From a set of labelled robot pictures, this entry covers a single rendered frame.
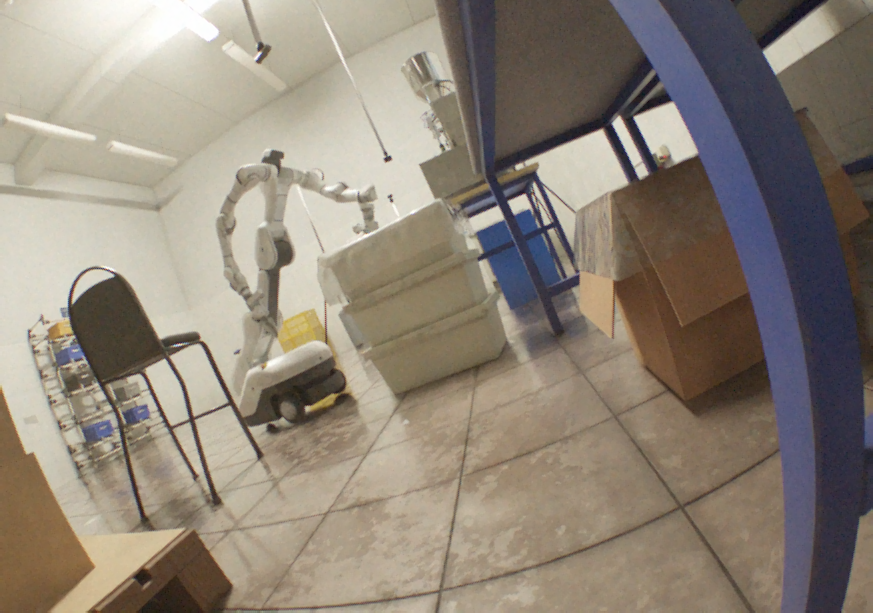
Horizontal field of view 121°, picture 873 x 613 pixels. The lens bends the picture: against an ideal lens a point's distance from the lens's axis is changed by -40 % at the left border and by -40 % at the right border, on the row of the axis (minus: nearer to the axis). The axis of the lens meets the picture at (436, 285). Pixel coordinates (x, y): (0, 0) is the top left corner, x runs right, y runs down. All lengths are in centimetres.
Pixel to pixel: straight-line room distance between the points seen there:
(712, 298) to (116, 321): 174
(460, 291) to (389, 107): 535
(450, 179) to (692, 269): 174
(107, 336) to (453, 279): 140
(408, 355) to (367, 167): 505
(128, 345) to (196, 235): 652
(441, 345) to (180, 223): 718
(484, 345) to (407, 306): 36
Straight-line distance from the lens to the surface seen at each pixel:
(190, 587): 86
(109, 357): 176
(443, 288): 167
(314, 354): 230
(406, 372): 181
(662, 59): 21
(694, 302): 68
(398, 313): 175
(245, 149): 769
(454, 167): 227
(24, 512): 92
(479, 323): 166
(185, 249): 829
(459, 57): 76
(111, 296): 167
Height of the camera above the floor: 38
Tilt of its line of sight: level
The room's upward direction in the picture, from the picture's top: 24 degrees counter-clockwise
